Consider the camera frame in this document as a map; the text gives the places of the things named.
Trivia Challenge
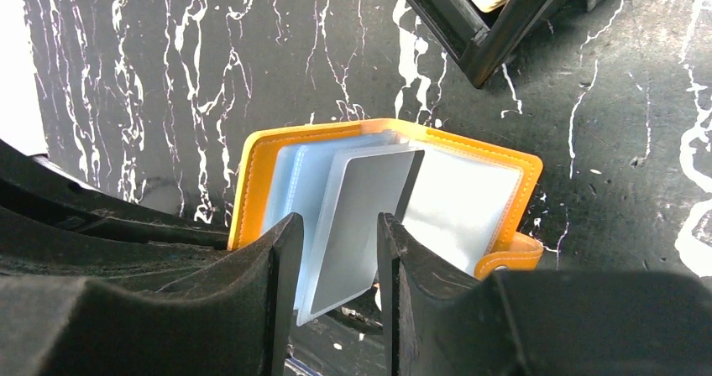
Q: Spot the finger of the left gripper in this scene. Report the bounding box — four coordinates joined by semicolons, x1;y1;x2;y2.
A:
1;143;228;285

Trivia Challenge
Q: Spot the orange card holder wallet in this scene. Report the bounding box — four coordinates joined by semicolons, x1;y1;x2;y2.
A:
228;118;543;315

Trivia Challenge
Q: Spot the black card tray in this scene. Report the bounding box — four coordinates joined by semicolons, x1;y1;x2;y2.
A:
406;0;603;89

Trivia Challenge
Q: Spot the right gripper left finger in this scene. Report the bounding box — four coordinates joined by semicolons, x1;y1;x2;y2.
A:
1;211;304;375

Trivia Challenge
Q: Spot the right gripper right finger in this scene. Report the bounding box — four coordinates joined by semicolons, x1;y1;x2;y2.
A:
377;213;711;375

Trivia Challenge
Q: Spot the grey credit card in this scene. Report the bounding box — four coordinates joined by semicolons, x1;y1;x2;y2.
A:
296;144;425;326

